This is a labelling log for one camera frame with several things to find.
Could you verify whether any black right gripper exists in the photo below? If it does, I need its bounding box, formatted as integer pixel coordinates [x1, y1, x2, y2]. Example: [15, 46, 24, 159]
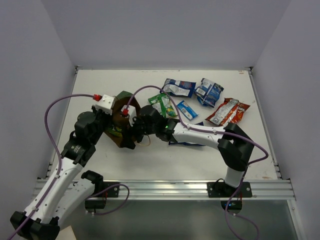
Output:
[119, 112, 158, 150]

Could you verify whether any green paper bag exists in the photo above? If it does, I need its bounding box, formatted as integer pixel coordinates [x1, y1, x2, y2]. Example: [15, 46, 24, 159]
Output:
[104, 90, 137, 150]

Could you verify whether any green snack packet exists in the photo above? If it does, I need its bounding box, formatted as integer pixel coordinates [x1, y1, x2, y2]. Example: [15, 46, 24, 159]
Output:
[107, 126, 123, 138]
[148, 93, 178, 118]

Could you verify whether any blue M&M's candy packet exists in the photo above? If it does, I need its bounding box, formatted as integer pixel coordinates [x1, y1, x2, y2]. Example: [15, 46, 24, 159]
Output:
[177, 100, 198, 121]

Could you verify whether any dark blue snack packet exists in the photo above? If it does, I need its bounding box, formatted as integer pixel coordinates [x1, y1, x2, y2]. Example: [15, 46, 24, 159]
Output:
[161, 78, 196, 98]

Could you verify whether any dark blue cookie packet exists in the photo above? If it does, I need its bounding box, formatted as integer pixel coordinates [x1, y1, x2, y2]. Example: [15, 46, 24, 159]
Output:
[168, 121, 204, 147]

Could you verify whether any dark blue pretzel packet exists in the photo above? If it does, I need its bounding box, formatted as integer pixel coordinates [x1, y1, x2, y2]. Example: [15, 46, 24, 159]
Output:
[194, 78, 224, 108]

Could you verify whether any red snack packet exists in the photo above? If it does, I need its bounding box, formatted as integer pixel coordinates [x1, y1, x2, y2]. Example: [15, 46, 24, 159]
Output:
[205, 98, 250, 127]

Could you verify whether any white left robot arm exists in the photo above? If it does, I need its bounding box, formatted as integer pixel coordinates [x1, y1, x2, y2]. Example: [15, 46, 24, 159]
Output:
[10, 104, 113, 240]

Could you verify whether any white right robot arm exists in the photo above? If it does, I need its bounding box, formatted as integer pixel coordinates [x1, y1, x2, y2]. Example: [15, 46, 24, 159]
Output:
[121, 105, 254, 197]

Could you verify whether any light wooden board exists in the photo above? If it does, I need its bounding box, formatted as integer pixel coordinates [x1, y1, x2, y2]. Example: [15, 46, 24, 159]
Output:
[56, 225, 77, 240]

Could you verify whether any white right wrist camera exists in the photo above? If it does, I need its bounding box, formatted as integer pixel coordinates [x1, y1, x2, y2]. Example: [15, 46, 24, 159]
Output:
[121, 105, 137, 127]

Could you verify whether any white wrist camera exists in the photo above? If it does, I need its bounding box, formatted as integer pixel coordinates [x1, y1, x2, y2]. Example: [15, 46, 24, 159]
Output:
[93, 94, 116, 115]
[121, 105, 137, 127]

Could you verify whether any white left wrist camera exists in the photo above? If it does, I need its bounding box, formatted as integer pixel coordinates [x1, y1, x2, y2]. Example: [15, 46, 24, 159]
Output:
[93, 94, 116, 115]

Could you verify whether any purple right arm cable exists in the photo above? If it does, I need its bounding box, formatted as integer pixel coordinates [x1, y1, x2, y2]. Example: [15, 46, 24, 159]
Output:
[126, 85, 270, 240]

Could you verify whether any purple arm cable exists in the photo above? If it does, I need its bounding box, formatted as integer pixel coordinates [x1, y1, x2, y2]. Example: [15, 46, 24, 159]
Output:
[126, 85, 270, 240]
[4, 93, 131, 240]

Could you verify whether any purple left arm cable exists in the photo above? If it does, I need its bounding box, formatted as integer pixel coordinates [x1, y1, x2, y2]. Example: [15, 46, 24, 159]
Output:
[4, 93, 131, 240]

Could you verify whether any aluminium mounting rail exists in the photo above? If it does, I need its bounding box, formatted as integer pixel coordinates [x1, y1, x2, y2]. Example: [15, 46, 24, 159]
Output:
[33, 178, 297, 201]

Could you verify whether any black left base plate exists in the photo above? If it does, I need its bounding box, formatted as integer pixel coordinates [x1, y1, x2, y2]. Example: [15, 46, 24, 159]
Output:
[90, 181, 120, 198]

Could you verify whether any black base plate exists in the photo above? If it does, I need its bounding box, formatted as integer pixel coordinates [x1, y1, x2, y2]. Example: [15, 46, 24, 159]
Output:
[206, 178, 253, 198]
[90, 181, 120, 198]

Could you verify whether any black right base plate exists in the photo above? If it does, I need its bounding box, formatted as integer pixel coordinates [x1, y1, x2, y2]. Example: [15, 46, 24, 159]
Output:
[206, 178, 253, 198]

